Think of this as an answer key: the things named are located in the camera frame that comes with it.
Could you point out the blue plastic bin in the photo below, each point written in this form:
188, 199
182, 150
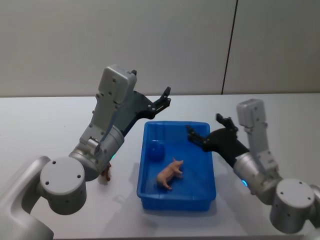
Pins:
195, 185

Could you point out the brown toy animal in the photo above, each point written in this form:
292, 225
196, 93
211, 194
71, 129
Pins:
108, 173

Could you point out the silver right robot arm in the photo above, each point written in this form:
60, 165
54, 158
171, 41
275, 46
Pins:
292, 197

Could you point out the blue toy ball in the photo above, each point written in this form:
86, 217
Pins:
157, 151

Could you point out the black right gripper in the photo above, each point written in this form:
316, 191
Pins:
225, 142

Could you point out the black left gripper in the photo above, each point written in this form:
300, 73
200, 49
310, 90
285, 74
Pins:
135, 107

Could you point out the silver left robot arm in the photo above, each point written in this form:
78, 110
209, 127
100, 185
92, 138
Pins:
62, 180

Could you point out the pink toy pig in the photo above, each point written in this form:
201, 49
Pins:
168, 173

